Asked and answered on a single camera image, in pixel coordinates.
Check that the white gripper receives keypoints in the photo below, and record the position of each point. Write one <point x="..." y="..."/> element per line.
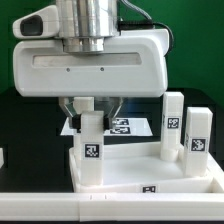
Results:
<point x="69" y="50"/>

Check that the white desk top tray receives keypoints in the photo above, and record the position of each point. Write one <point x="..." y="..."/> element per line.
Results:
<point x="137" y="168"/>

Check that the white marker sheet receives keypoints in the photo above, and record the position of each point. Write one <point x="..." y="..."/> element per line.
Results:
<point x="130" y="127"/>

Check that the white front fence bar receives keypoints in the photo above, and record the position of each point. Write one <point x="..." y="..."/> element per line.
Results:
<point x="111" y="207"/>

